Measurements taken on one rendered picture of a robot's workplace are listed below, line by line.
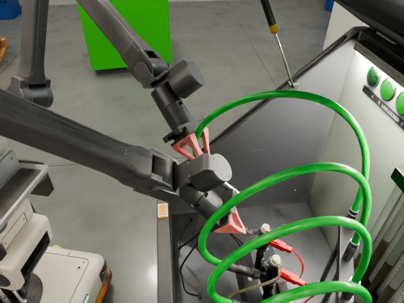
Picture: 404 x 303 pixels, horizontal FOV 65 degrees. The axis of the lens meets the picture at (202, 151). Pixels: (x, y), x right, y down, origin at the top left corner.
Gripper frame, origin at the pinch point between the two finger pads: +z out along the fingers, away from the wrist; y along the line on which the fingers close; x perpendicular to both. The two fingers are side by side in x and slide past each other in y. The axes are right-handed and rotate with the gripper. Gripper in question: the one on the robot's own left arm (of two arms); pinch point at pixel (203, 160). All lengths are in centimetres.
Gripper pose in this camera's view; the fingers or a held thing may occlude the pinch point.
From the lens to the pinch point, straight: 74.2
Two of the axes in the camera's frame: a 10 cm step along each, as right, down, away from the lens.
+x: -6.5, 4.0, 6.5
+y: 5.7, -3.1, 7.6
